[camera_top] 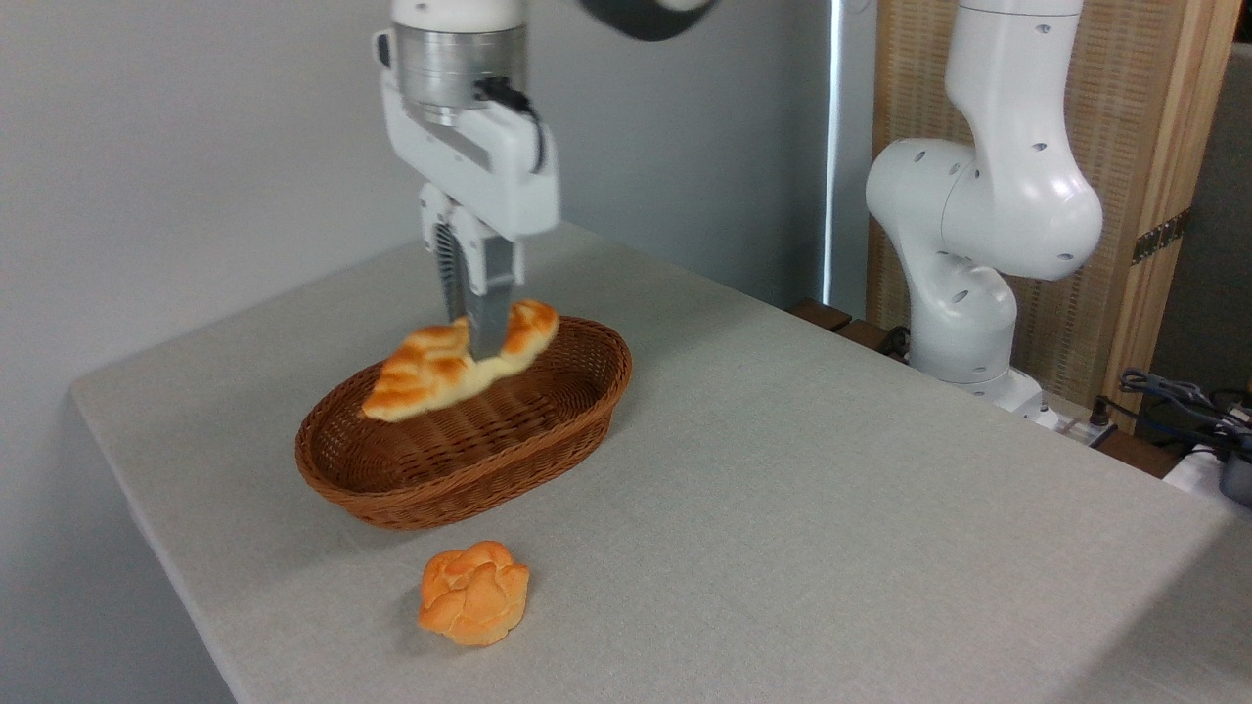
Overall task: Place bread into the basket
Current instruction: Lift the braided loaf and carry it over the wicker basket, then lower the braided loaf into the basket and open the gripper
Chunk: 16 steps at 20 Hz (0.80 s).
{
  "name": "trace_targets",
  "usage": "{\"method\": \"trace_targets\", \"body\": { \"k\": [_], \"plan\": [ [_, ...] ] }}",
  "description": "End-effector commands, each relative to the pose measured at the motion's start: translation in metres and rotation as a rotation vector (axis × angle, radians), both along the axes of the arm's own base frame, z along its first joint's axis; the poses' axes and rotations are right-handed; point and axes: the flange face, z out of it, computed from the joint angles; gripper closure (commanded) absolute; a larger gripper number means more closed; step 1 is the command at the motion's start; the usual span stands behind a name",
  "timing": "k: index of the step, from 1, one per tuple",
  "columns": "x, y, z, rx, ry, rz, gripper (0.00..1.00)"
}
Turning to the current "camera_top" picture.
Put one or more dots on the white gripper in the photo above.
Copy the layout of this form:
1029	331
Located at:
499	176

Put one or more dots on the long braided bread loaf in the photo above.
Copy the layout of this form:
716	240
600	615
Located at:
430	372

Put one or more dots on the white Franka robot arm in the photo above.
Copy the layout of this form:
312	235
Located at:
998	196

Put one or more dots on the brown wicker oval basket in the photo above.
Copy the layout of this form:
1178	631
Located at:
440	460

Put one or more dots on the round knotted bread roll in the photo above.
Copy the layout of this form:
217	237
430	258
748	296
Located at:
474	594

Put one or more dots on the silver cylindrical wrist adapter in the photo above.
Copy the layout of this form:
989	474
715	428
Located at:
445	68

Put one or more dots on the grey tablecloth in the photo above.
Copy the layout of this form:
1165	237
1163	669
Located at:
782	469

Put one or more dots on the black plug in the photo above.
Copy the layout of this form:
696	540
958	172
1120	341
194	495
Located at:
1101	413

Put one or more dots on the metal screen hinge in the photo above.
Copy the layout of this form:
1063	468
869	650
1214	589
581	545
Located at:
1161	236

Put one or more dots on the grey box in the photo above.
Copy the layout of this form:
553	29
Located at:
1237	479

